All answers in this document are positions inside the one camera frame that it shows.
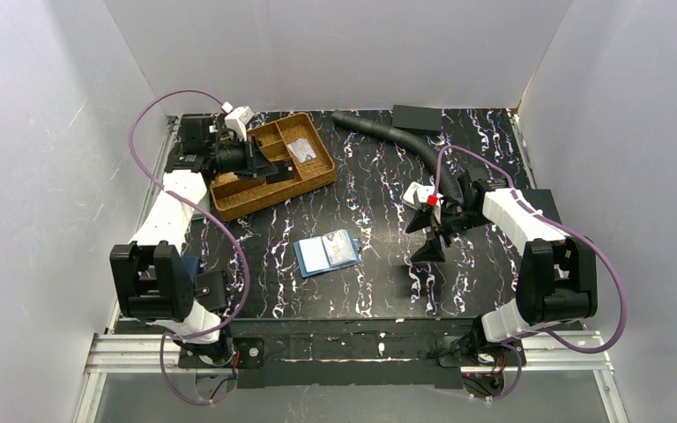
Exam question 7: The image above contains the dark credit card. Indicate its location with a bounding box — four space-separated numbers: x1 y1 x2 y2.
267 160 295 183

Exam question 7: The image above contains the silver VIP credit card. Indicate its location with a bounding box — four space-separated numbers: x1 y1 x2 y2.
321 230 355 266

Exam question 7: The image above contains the light blue card holder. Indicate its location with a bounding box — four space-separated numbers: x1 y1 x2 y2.
294 229 362 278

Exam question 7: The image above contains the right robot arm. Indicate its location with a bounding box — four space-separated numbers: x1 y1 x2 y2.
403 172 597 347

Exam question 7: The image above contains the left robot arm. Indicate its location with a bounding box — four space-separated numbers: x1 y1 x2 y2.
109 107 287 346

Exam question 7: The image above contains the white card in tray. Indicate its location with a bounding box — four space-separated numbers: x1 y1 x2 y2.
286 138 317 163

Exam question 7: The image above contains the woven wicker organizer tray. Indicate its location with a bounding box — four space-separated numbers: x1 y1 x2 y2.
210 112 337 221

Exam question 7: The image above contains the black box right side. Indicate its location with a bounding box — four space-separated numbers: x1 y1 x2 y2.
522 189 567 236

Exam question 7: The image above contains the black flat box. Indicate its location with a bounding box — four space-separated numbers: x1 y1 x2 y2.
392 105 443 135

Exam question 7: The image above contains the dark blue wallet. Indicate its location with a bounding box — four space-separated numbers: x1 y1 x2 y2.
181 255 203 282

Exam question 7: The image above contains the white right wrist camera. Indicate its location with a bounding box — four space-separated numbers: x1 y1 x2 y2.
420 193 443 219

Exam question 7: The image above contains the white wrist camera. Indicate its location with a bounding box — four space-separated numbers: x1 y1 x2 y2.
420 193 443 219
220 101 255 142

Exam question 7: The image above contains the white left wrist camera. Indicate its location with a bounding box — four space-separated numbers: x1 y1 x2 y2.
220 101 255 142

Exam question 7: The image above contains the black corrugated hose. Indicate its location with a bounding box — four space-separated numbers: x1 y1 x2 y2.
331 110 462 203

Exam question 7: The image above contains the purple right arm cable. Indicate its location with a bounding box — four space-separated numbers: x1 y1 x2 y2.
431 145 630 404

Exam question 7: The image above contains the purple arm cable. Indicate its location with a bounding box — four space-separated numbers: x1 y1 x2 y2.
431 145 630 404
127 88 253 407

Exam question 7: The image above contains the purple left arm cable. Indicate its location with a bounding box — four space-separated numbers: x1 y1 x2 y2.
127 88 253 407

